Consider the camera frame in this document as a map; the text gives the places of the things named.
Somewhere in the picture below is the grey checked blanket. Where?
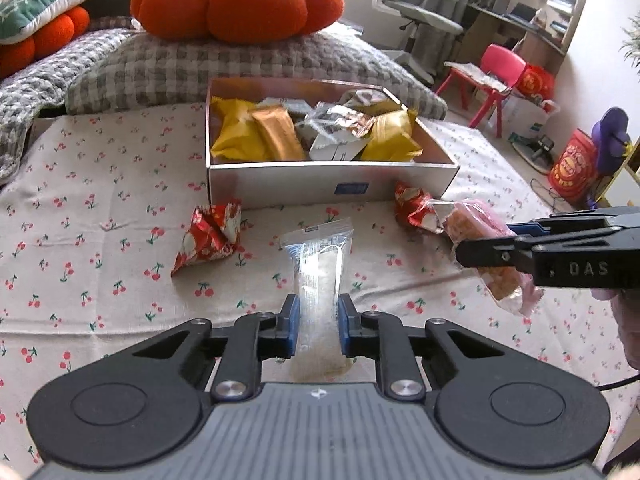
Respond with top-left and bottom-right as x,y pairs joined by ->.
0,28 -> 134,184

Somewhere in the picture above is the pink snack packet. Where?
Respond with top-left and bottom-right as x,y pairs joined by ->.
442,200 -> 544,316

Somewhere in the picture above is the red gift bag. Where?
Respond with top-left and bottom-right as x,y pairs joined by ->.
548,129 -> 597,205

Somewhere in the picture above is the orange pumpkin plush cushion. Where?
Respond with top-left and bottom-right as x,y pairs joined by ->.
130,0 -> 345,44

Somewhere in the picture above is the yellow snack bag left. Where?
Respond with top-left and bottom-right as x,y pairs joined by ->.
210,96 -> 271,162

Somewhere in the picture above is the red triangular snack packet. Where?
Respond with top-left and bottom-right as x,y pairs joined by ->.
170,200 -> 242,276

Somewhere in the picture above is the gold wafer bar wrapper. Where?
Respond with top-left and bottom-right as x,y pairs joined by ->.
250,105 -> 306,162

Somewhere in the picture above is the clear rice cracker packet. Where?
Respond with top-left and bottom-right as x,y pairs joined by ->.
280,218 -> 354,382

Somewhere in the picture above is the white office chair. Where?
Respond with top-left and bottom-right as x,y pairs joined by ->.
371,0 -> 462,86

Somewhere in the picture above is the cherry print tablecloth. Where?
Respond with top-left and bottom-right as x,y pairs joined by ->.
1,104 -> 639,476

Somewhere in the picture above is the yellow snack bag right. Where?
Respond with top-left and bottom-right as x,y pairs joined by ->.
360,110 -> 423,162

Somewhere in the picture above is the red child chair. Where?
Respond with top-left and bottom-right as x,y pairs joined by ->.
436,44 -> 527,139

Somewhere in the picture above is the grey checked pillow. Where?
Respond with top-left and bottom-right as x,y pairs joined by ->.
65,23 -> 447,119

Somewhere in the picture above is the silver cardboard snack box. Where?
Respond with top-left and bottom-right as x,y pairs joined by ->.
204,77 -> 459,209

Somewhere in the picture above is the wooden desk with clutter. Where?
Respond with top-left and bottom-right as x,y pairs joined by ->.
452,0 -> 587,76

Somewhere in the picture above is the person's right hand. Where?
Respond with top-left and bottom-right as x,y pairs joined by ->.
591,289 -> 640,370

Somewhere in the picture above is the purple toy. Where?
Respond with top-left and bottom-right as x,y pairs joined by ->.
591,106 -> 632,176

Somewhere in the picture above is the white nut snack packet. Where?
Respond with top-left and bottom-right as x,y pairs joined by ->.
294,103 -> 374,162

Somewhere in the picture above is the red bag by desk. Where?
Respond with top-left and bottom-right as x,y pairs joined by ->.
515,64 -> 555,101

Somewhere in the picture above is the red crumpled snack packet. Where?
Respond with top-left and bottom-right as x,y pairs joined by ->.
394,181 -> 444,234

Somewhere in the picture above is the yellow snack bag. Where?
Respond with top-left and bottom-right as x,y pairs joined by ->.
210,96 -> 271,162
360,110 -> 423,162

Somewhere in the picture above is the orange caterpillar plush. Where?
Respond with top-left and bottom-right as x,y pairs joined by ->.
0,6 -> 90,79

